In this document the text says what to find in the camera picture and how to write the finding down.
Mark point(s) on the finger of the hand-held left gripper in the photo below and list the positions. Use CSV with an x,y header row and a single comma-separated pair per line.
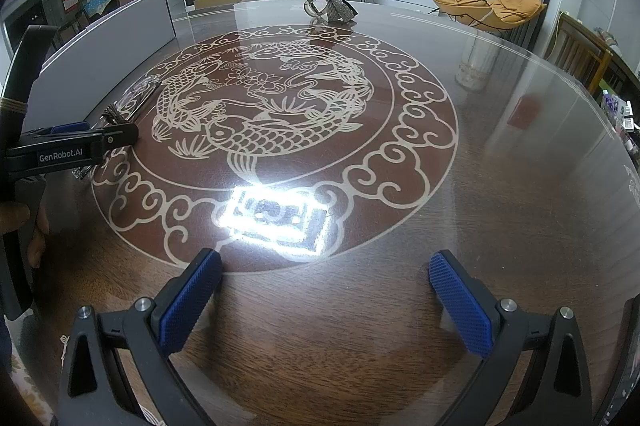
x,y
75,151
65,128

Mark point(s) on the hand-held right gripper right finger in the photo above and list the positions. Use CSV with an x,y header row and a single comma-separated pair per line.
x,y
465,306

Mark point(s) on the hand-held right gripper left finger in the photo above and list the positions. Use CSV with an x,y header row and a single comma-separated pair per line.
x,y
192,301

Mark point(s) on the clear safety glasses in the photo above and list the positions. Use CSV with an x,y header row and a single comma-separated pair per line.
x,y
137,93

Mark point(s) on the person's left hand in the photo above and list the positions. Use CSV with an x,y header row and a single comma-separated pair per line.
x,y
39,241

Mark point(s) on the row of small bottles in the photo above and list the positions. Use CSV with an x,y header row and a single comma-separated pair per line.
x,y
622,121

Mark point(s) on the wooden dining chair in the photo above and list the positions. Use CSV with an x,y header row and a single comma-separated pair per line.
x,y
580,51

